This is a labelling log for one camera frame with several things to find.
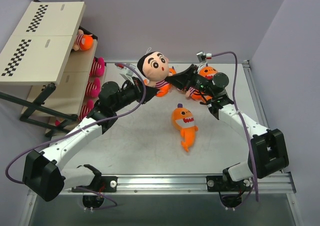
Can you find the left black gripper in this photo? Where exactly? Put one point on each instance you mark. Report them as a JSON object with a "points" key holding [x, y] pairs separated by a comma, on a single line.
{"points": [[144, 93]]}

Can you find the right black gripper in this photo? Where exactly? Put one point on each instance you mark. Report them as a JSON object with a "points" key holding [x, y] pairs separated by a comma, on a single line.
{"points": [[189, 76]]}

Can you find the black haired doll plush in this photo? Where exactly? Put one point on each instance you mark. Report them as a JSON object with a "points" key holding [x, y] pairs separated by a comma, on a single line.
{"points": [[154, 66], [83, 42], [195, 95]]}

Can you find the white pink glasses plush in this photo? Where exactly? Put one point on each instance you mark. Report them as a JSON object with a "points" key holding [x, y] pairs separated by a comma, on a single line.
{"points": [[85, 109], [93, 88]]}

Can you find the orange shark plush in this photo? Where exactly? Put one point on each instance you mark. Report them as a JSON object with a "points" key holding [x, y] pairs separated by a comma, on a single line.
{"points": [[208, 72], [172, 71], [183, 120]]}

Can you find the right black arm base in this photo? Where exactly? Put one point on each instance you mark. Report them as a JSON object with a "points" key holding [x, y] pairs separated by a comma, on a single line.
{"points": [[231, 193]]}

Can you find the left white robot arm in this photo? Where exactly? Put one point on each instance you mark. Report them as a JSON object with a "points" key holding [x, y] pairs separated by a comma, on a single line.
{"points": [[45, 172]]}

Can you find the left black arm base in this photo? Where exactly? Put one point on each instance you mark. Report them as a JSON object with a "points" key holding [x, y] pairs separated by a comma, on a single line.
{"points": [[98, 186]]}

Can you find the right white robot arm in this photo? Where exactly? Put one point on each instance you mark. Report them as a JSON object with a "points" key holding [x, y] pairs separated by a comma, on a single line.
{"points": [[267, 148]]}

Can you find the white pink plush on shelf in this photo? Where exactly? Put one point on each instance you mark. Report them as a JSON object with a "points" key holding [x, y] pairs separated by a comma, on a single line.
{"points": [[97, 67]]}

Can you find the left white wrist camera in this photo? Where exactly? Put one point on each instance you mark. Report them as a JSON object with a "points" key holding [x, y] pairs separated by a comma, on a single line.
{"points": [[126, 70]]}

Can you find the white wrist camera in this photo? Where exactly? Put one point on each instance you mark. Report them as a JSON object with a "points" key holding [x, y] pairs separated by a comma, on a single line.
{"points": [[202, 58], [126, 70]]}

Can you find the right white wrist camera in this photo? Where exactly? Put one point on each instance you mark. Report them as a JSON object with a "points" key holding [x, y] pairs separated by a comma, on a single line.
{"points": [[202, 58]]}

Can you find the aluminium table side rail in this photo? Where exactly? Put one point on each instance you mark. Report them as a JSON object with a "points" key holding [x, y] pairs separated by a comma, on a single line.
{"points": [[253, 108]]}

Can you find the cream tiered shelf black frame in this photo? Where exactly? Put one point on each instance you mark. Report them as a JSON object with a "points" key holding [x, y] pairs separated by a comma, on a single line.
{"points": [[39, 55]]}

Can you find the aluminium mounting rail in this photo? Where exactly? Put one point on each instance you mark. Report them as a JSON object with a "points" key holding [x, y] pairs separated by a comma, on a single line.
{"points": [[132, 183]]}

